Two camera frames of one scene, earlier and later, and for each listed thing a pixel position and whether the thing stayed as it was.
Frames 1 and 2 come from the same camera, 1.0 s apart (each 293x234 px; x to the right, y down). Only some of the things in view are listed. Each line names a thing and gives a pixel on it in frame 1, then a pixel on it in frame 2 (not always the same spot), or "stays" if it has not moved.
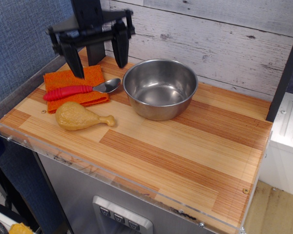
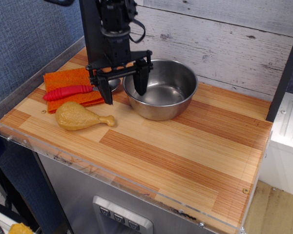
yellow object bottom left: [20, 228] stays
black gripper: [89, 23] → [121, 61]
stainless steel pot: [160, 89] stays
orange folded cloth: [92, 75] stays
